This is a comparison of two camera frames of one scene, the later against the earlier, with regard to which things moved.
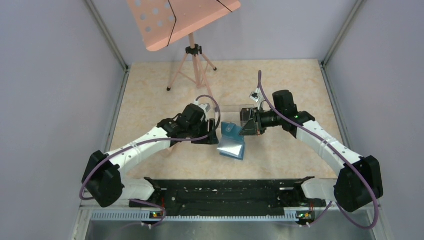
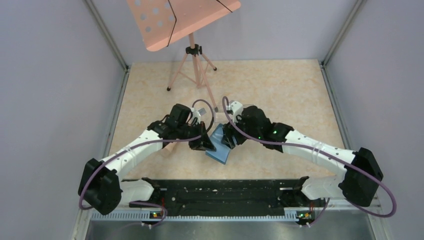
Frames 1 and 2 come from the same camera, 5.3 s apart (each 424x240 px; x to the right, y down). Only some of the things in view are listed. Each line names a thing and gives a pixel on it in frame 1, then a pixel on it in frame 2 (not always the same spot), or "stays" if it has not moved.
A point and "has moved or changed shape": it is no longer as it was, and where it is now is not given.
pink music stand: x=162 y=22 stays
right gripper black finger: x=250 y=128 to x=229 y=135
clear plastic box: x=231 y=113 stays
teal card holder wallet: x=232 y=144 has moved or changed shape
